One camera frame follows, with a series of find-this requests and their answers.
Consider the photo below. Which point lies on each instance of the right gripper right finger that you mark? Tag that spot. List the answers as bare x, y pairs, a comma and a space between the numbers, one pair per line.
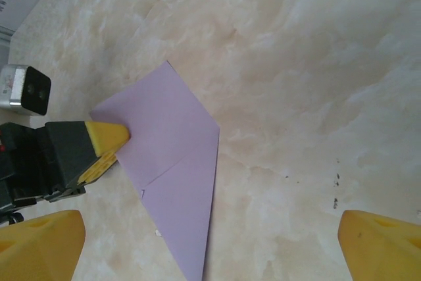
385, 251

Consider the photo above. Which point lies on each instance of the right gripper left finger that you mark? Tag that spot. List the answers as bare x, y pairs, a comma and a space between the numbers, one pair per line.
39, 248

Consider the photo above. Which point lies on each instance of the purple paper sheet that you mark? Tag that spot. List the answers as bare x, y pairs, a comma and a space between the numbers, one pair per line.
171, 129

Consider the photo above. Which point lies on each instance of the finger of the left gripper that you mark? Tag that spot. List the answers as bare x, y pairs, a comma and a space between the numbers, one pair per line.
72, 146
97, 169

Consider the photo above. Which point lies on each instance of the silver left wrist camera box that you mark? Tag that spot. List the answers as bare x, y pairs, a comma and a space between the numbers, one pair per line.
33, 91

